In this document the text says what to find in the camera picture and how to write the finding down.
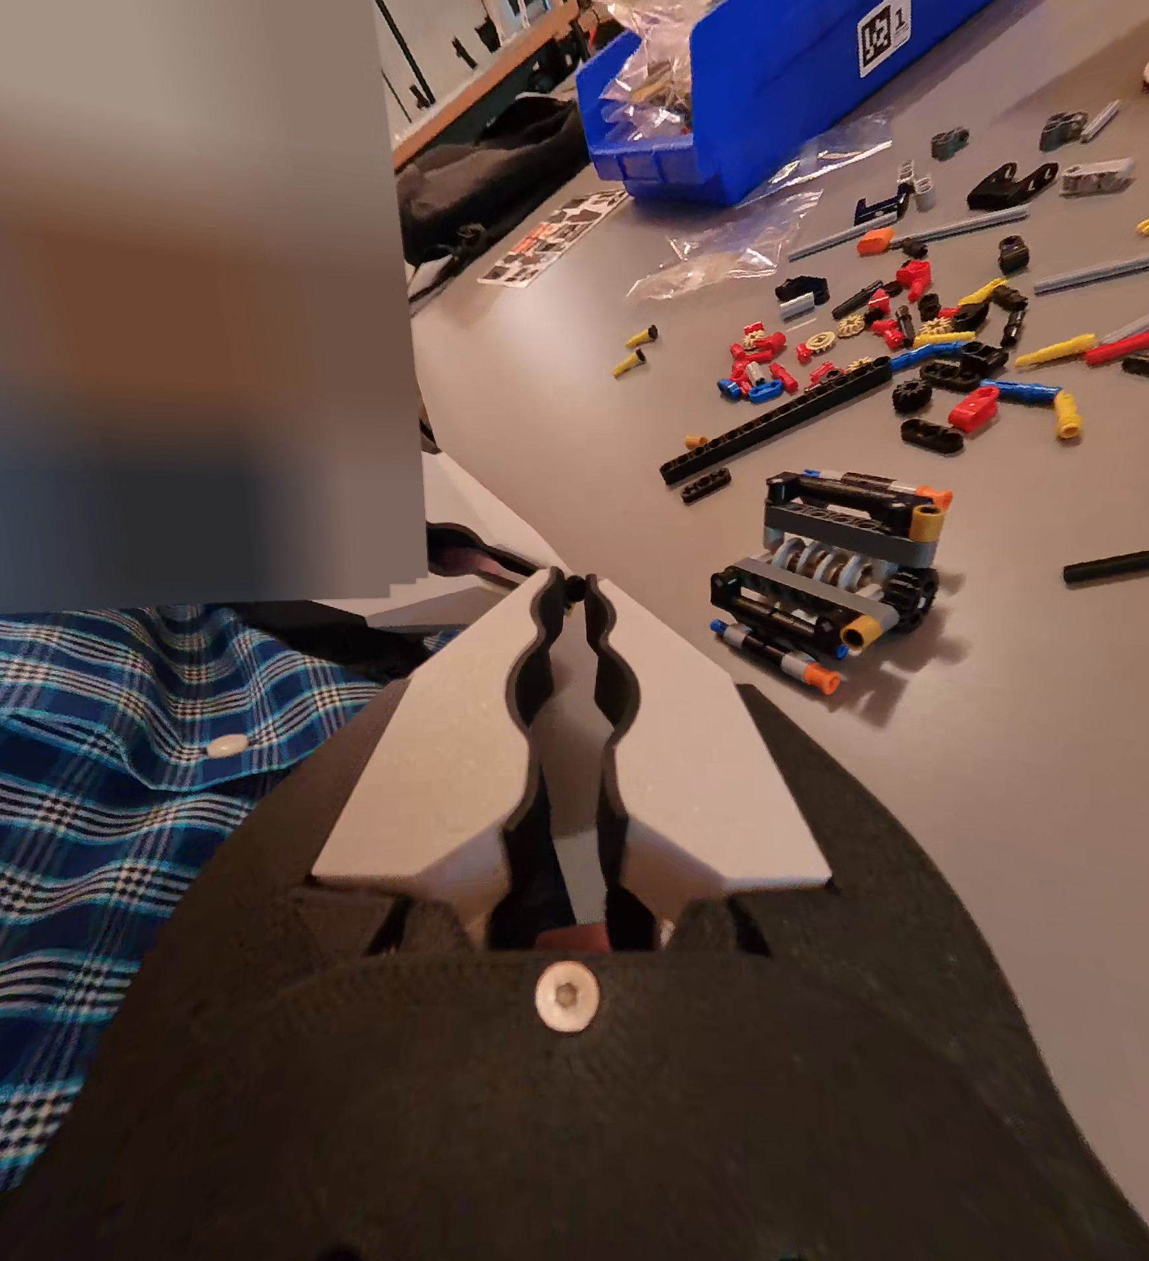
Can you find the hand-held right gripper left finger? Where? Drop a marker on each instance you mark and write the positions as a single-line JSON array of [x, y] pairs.
[[425, 777]]

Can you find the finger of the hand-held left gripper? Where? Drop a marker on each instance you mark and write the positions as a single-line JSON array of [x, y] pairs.
[[476, 502], [435, 606]]

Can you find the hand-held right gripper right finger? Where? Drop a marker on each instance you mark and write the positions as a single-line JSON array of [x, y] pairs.
[[712, 787]]

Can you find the small black yellow lego pin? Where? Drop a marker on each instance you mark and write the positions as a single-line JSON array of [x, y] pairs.
[[574, 589]]

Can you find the short black lego beam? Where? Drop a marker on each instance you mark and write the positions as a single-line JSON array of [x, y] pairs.
[[704, 485]]

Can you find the lego engine assembly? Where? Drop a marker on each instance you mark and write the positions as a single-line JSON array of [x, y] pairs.
[[829, 571]]

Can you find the lego sticker sheet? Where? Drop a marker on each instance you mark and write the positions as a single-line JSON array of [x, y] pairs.
[[548, 236]]

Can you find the long black lego beam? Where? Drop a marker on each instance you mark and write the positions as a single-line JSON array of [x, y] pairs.
[[771, 424]]

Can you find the orange lego connector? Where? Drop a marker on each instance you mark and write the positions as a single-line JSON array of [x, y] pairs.
[[874, 242]]

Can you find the long black lego axle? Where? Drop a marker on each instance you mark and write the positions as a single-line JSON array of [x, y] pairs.
[[1136, 562]]

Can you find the pile of small lego pieces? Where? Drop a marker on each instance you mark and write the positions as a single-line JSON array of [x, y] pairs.
[[927, 335]]

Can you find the dark blue lego piece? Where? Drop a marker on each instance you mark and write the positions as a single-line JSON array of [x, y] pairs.
[[879, 204]]

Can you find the yellow lego connector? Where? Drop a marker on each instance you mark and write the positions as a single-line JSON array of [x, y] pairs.
[[1069, 415]]

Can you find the small light grey lego piece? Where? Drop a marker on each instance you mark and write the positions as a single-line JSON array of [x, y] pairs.
[[922, 186]]

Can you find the long grey lego axle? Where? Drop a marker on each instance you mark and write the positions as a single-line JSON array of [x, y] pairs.
[[968, 223], [1115, 268]]

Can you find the black lego connector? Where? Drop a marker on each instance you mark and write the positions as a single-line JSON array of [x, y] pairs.
[[1013, 253]]

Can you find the dark grey lego connector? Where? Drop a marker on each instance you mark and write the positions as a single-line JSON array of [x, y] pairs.
[[1061, 130], [950, 143]]

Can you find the black curved lego liftarm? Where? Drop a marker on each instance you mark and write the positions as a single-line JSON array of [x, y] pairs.
[[996, 186]]

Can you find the long red lego axle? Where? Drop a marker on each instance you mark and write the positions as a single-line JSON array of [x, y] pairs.
[[1145, 340]]

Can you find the light grey lego axle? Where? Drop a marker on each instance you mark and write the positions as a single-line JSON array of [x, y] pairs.
[[1139, 320]]

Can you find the light grey lego beam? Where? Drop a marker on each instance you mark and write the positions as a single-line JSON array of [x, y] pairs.
[[1095, 177]]

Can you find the short grey lego axle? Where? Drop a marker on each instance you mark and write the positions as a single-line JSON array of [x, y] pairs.
[[1102, 115]]

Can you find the black backpack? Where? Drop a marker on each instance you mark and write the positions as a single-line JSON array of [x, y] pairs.
[[476, 186]]

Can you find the blue plaid shirt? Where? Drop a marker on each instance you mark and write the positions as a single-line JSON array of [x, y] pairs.
[[91, 787]]

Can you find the flat clear plastic bag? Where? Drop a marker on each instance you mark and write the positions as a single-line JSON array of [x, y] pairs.
[[829, 147], [721, 255]]

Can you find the wooden table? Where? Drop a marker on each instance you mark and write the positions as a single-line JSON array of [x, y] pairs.
[[476, 84]]

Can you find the blue plastic bin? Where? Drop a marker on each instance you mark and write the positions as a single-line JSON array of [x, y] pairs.
[[781, 98]]

